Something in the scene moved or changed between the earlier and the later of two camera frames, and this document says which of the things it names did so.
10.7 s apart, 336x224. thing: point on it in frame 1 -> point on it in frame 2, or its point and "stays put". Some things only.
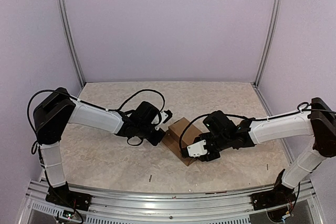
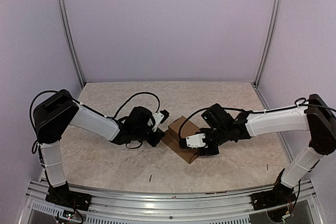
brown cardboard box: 171,139 stays put
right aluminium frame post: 272,26 stays put
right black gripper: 203,158 -> 208,152
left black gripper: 156,140 stays put
